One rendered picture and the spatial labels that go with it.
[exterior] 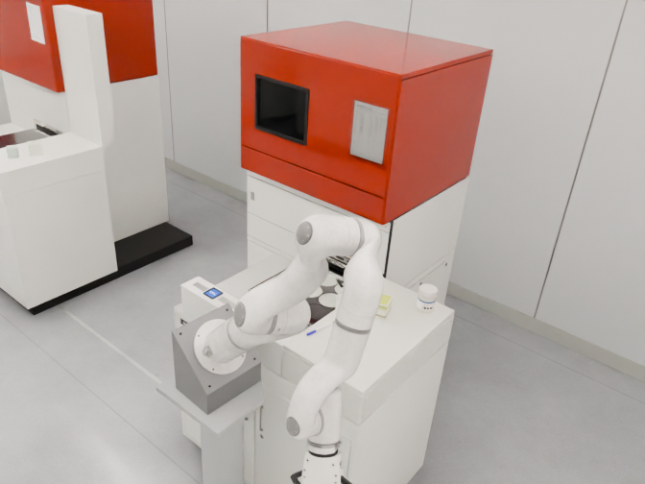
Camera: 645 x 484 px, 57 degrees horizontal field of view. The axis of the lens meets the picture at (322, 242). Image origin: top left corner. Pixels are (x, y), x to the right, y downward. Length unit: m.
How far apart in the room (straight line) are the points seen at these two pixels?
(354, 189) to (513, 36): 1.59
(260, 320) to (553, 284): 2.57
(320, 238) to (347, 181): 1.02
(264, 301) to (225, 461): 0.86
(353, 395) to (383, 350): 0.22
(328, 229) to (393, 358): 0.81
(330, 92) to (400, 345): 0.99
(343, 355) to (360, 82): 1.17
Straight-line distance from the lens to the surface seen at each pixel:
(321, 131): 2.43
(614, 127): 3.53
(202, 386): 2.02
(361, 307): 1.37
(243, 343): 1.85
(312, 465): 1.59
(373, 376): 2.03
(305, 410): 1.44
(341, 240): 1.44
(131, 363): 3.59
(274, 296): 1.63
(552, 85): 3.59
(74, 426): 3.31
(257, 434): 2.53
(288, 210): 2.76
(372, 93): 2.24
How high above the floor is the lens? 2.31
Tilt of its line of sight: 29 degrees down
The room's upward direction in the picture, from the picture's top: 4 degrees clockwise
